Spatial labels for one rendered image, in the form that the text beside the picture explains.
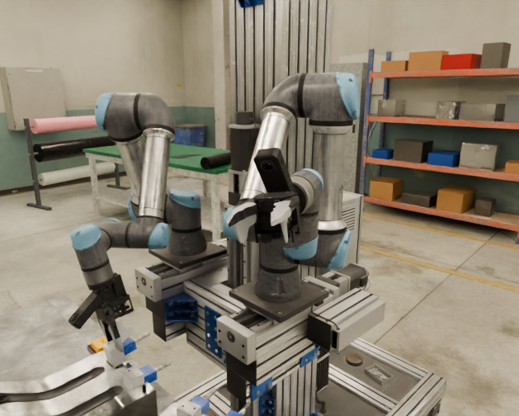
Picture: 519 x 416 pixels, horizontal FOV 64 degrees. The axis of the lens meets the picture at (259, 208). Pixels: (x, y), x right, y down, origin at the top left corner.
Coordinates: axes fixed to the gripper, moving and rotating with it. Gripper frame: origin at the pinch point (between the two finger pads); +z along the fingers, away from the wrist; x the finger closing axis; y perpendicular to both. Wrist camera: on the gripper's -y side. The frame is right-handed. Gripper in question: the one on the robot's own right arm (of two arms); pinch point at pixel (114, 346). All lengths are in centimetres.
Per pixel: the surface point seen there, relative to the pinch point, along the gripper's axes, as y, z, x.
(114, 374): -3.7, 5.1, -4.5
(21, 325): -13, 4, 58
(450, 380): 167, 122, -16
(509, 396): 177, 127, -43
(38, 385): -20.0, 1.6, 4.8
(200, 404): 7.6, 12.1, -27.7
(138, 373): 0.0, 4.0, -12.4
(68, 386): -14.3, 3.9, 0.5
